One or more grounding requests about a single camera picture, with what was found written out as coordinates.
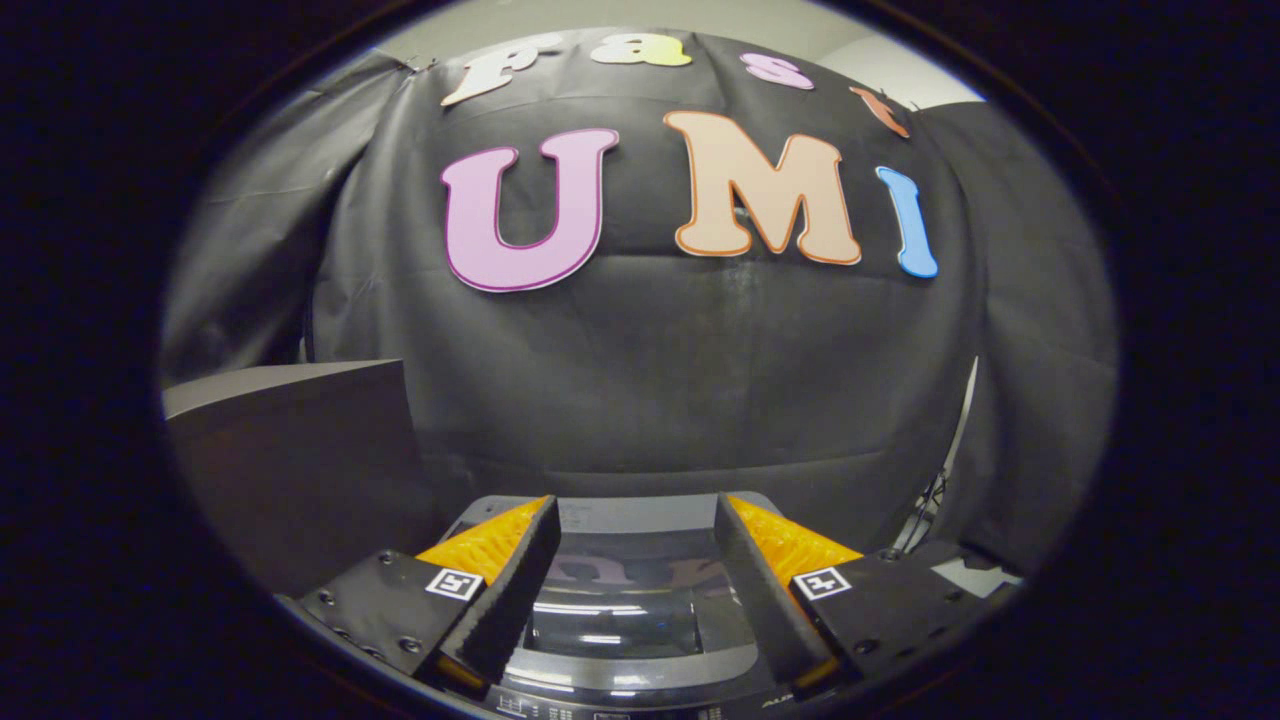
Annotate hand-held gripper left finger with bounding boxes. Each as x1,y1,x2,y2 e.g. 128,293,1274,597
275,495,563,696

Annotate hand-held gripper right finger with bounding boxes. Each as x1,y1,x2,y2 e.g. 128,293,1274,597
715,492,1021,701

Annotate dark cabinet with beige side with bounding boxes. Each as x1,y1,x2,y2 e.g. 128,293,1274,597
163,360,443,601

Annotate black backdrop cloth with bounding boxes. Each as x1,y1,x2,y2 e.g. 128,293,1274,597
160,28,1119,576

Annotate black cables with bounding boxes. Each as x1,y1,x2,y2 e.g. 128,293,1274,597
893,465,951,553

